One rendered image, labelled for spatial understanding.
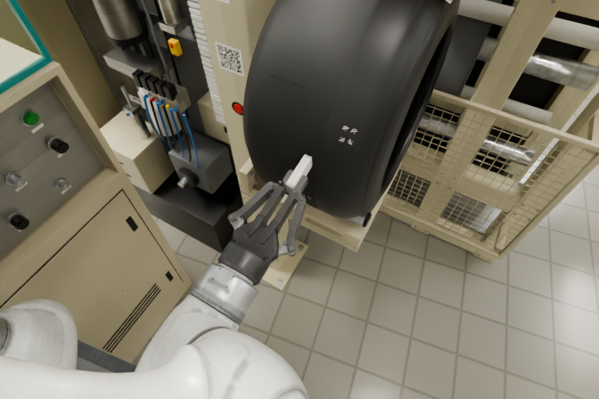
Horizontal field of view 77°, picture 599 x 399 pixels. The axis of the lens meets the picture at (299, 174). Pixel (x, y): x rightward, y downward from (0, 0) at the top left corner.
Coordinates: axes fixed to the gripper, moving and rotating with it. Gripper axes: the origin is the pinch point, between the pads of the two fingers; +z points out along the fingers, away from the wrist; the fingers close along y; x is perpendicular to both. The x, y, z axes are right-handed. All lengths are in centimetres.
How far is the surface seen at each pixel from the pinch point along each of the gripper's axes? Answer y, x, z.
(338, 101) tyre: -2.4, -9.9, 10.3
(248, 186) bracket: 23.8, 36.4, 7.0
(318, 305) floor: 1, 125, 2
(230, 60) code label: 32.3, 5.4, 22.8
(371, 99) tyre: -7.2, -10.9, 12.3
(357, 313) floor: -17, 126, 7
